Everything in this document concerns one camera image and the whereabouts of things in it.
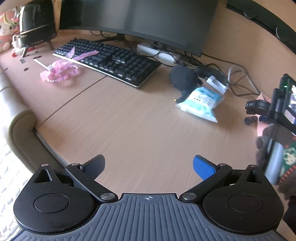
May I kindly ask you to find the black wall power strip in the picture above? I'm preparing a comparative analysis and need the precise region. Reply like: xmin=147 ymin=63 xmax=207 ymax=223
xmin=226 ymin=0 xmax=295 ymax=54

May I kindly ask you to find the black retro speaker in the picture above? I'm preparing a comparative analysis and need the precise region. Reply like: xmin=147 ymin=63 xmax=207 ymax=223
xmin=16 ymin=0 xmax=57 ymax=58

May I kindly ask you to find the black plush toy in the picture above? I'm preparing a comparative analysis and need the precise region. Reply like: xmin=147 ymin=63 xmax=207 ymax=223
xmin=169 ymin=65 xmax=203 ymax=103

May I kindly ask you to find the blue white snack bag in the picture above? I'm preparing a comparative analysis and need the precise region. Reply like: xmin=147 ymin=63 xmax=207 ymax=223
xmin=176 ymin=87 xmax=224 ymax=123

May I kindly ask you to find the white power strip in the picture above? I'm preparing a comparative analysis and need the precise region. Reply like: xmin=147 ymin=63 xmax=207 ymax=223
xmin=136 ymin=42 xmax=181 ymax=64

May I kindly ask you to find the pink cardboard box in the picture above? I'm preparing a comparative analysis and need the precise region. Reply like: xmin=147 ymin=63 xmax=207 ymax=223
xmin=255 ymin=92 xmax=271 ymax=137

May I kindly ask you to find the curved computer monitor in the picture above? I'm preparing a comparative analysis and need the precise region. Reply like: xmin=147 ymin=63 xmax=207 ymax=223
xmin=59 ymin=0 xmax=218 ymax=56

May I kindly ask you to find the black mechanical keyboard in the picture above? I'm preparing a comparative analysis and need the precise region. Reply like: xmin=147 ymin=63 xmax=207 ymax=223
xmin=53 ymin=39 xmax=160 ymax=88

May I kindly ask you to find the grey looped cable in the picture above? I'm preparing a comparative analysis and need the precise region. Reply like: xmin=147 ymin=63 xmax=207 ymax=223
xmin=227 ymin=65 xmax=261 ymax=95

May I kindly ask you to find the black power adapter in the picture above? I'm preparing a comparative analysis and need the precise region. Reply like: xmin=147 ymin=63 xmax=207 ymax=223
xmin=196 ymin=66 xmax=227 ymax=82

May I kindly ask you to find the pink plush doll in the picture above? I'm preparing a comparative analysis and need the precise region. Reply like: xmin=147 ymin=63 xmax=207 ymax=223
xmin=1 ymin=8 xmax=19 ymax=53

